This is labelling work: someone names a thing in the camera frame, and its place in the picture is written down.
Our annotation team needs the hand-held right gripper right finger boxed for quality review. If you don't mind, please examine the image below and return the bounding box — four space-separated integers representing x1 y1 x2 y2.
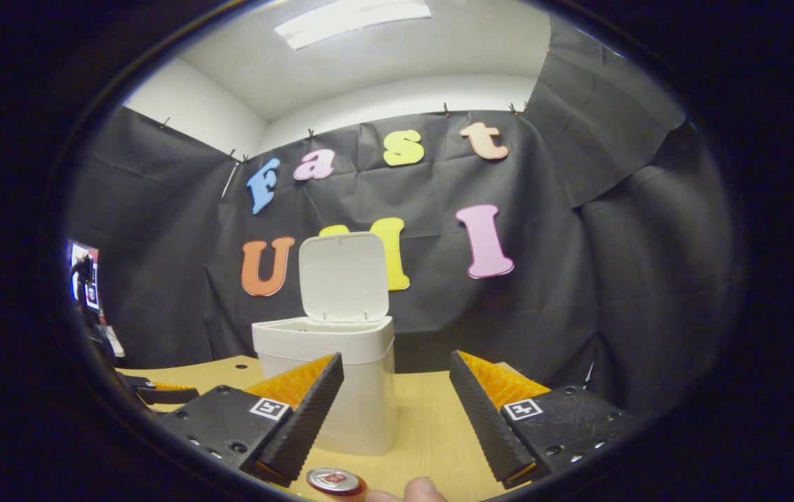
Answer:
448 350 641 490

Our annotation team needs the computer monitor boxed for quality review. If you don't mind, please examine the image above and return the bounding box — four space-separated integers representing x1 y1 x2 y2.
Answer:
68 241 100 311

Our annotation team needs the white desktop garbage bin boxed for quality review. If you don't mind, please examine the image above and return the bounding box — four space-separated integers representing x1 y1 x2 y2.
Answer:
252 232 396 457

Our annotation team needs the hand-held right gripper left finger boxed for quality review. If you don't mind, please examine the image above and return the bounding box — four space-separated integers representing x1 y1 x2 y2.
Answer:
158 352 345 489

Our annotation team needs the black backdrop cloth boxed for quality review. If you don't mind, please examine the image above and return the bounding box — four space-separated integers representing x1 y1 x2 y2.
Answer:
66 14 742 419

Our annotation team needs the ceiling light panel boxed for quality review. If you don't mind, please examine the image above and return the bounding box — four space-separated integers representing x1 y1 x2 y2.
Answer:
275 0 432 51

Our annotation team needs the white side table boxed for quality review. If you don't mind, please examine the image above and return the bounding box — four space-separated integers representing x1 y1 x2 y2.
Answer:
100 324 125 360

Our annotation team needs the red pop can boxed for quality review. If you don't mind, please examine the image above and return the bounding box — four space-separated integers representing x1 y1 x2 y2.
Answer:
306 467 368 497

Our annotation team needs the wooden desktop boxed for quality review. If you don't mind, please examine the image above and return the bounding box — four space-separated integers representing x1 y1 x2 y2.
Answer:
118 354 544 501

